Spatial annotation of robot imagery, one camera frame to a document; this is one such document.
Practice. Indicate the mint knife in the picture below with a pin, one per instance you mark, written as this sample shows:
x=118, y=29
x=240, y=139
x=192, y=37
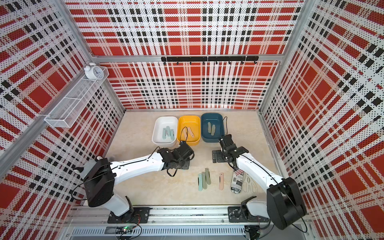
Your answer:
x=172, y=134
x=164, y=134
x=200, y=182
x=168, y=131

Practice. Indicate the white alarm clock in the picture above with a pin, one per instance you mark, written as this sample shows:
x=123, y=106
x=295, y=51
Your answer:
x=94, y=72

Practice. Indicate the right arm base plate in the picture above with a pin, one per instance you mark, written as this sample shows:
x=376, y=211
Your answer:
x=242, y=215

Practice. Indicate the dark teal storage box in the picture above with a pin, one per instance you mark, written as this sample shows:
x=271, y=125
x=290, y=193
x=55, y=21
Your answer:
x=215, y=119

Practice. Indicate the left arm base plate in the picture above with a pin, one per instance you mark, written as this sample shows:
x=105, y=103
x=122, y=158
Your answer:
x=135, y=216

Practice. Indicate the white wire mesh shelf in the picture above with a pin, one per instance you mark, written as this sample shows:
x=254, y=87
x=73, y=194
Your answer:
x=69, y=108

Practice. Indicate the yellow storage box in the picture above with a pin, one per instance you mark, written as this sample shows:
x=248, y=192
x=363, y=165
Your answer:
x=194, y=122

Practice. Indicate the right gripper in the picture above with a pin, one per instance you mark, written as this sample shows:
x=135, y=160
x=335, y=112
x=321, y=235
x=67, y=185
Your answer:
x=217, y=153

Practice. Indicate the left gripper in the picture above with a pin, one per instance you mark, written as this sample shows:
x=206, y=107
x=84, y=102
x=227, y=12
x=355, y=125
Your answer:
x=186, y=165

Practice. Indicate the white handled scissors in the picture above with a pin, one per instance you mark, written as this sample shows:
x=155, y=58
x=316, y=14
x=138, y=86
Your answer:
x=249, y=185

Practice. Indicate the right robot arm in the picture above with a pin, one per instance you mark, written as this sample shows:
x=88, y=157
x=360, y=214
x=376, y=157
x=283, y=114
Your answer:
x=284, y=203

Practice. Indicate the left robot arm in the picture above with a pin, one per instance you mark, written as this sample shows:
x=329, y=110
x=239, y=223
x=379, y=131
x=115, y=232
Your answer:
x=100, y=176

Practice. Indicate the husky plush toy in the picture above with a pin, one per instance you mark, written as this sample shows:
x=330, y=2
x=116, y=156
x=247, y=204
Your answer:
x=83, y=170

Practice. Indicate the white storage box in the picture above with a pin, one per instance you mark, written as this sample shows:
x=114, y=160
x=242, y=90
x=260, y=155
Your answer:
x=160, y=123

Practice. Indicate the black hook rail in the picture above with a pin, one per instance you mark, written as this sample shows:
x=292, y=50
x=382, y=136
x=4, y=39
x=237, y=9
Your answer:
x=210, y=59

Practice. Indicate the printed pencil case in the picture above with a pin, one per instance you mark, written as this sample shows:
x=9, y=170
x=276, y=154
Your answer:
x=237, y=181

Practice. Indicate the green circuit board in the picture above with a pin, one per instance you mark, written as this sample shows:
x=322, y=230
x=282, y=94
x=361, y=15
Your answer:
x=123, y=230

